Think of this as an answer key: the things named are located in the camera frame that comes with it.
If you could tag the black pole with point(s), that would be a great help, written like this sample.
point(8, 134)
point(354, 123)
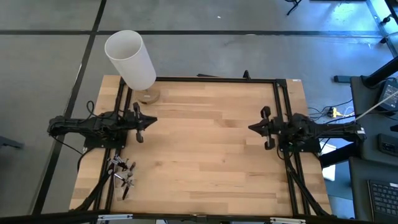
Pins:
point(381, 73)

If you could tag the black keyboard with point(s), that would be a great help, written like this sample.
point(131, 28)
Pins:
point(384, 199)

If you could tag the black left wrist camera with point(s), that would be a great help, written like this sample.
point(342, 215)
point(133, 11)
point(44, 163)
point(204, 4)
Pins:
point(129, 119)

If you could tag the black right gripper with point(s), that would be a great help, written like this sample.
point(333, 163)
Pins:
point(269, 129)

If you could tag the black aluminium table frame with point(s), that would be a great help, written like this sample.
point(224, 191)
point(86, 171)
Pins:
point(217, 79)

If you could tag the long thin black makeup brush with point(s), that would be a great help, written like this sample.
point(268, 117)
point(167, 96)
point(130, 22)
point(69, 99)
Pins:
point(125, 194)

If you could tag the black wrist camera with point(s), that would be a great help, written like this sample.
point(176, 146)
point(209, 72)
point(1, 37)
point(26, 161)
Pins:
point(129, 119)
point(282, 127)

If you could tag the black bar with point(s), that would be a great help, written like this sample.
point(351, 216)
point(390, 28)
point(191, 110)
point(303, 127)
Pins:
point(339, 155)

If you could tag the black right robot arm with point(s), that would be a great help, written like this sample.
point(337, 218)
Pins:
point(326, 132)

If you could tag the grey floor bracket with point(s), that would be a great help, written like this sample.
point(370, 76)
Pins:
point(342, 79)

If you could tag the silver pen left edge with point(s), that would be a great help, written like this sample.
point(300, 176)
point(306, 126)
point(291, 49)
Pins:
point(119, 176)

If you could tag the black power adapter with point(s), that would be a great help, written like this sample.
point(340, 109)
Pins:
point(388, 96)

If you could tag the white table lamp wooden base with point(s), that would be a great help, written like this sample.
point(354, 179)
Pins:
point(130, 62)

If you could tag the grey floor object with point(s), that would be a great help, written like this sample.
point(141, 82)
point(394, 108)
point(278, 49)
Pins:
point(11, 142)

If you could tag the black desk device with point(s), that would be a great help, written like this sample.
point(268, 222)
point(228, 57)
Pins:
point(388, 145)

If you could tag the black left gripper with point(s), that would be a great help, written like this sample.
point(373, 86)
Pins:
point(139, 121)

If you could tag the yellow plug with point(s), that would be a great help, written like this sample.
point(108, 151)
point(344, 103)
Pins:
point(332, 112)

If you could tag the white paper sheet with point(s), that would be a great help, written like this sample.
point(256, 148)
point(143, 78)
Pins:
point(329, 172)

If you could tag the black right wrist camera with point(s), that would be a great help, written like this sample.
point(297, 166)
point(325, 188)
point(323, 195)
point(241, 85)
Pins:
point(282, 127)

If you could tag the clear plastic container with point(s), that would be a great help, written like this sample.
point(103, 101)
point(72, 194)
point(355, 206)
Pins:
point(119, 196)

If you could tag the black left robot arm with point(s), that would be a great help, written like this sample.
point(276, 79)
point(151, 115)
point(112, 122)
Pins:
point(93, 126)

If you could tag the grey desk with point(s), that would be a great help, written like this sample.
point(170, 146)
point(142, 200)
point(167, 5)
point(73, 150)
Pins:
point(357, 193)
point(370, 146)

